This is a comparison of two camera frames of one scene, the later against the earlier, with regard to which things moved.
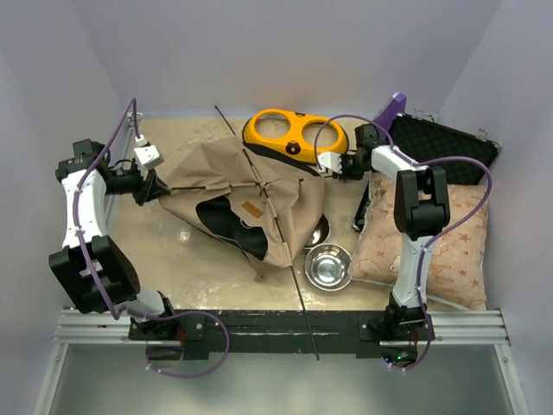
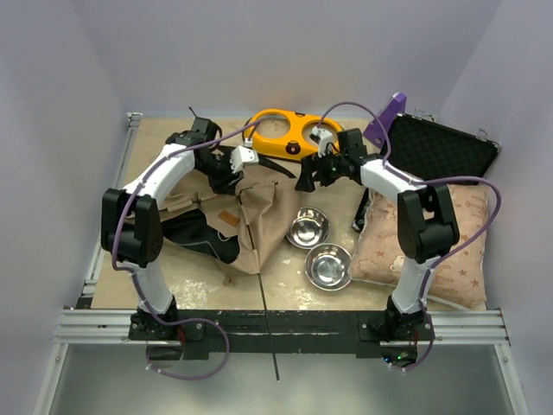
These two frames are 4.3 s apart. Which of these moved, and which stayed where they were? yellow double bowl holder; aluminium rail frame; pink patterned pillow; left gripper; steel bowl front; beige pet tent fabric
Moved: left gripper; beige pet tent fabric
Stayed: pink patterned pillow; aluminium rail frame; yellow double bowl holder; steel bowl front
